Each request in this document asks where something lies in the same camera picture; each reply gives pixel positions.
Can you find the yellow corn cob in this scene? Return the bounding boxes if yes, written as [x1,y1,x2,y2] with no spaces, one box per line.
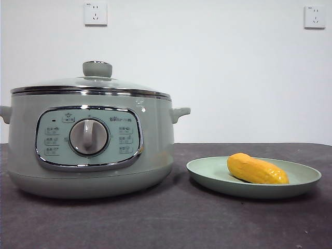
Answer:
[227,153,290,185]

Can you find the glass lid with green knob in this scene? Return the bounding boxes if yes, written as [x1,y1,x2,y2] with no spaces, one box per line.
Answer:
[10,60,172,100]

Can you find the pale green round plate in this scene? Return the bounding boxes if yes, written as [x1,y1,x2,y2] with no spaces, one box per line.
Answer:
[186,156,323,200]

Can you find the pale green electric steamer pot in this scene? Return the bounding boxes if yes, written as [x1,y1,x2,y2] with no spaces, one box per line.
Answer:
[0,90,191,200]

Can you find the white wall socket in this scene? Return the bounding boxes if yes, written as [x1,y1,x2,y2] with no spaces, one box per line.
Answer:
[83,2,108,26]
[303,5,326,30]

